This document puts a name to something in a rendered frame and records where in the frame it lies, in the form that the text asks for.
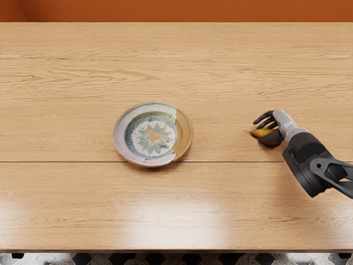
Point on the yellow pear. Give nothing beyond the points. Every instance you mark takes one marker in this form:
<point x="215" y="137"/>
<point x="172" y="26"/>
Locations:
<point x="262" y="133"/>

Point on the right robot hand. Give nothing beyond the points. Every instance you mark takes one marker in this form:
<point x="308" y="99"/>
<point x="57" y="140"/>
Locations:
<point x="285" y="124"/>

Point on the patterned ceramic plate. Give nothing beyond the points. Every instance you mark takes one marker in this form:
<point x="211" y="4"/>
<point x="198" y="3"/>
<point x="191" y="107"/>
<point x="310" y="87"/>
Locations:
<point x="152" y="134"/>

